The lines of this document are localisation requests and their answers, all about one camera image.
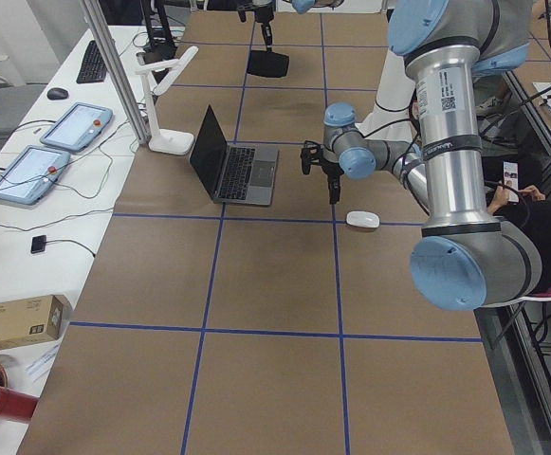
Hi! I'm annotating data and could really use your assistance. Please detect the teach pendant tablet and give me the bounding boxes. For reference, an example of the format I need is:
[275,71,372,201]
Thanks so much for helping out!
[0,146,71,206]
[40,102,113,153]

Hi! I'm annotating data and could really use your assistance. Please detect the lower teach pendant tablet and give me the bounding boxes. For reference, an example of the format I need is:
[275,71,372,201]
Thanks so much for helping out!
[0,146,71,206]

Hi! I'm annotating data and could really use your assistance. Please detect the red bottle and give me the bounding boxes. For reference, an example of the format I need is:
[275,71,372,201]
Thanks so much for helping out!
[0,386,39,423]

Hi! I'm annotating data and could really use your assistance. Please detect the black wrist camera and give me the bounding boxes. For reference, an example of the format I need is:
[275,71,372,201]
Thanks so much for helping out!
[300,140,323,175]

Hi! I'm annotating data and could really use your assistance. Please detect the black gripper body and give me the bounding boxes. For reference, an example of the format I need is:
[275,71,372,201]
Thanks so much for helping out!
[321,159,344,188]
[253,0,274,24]

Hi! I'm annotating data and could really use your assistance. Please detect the black computer mouse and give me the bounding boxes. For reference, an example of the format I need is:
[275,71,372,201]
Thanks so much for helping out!
[46,87,69,100]

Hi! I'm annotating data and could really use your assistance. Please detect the grey laptop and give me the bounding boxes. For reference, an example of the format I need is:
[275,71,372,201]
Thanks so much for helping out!
[190,106,279,207]

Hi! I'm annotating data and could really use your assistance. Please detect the white computer mouse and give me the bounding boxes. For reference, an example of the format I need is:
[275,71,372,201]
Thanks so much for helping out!
[346,210,380,229]

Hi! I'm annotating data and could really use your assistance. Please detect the black mouse pad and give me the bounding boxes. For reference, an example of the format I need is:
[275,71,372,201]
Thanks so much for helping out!
[247,50,289,78]

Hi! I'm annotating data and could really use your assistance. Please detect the black keyboard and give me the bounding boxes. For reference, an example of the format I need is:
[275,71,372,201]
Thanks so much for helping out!
[76,40,107,84]

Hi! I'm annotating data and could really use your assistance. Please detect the cardboard box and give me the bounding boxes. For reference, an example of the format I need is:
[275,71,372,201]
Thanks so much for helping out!
[0,295,71,351]

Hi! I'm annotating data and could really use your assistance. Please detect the aluminium frame post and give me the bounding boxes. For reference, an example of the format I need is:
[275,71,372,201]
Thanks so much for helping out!
[80,0,150,145]

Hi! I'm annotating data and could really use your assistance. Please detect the seated person in black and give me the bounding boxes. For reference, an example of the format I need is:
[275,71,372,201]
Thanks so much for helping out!
[484,155,551,298]

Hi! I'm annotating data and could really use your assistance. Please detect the white desk lamp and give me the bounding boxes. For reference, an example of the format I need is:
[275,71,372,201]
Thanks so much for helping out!
[135,45,199,155]

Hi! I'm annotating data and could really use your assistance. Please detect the small black puck device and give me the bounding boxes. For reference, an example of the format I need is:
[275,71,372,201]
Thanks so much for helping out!
[30,235,47,254]

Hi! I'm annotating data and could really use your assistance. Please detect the upper teach pendant tablet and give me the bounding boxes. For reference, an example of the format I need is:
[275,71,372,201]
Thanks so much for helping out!
[40,102,113,153]

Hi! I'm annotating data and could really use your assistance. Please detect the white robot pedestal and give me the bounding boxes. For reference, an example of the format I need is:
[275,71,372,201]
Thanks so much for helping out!
[357,50,415,142]

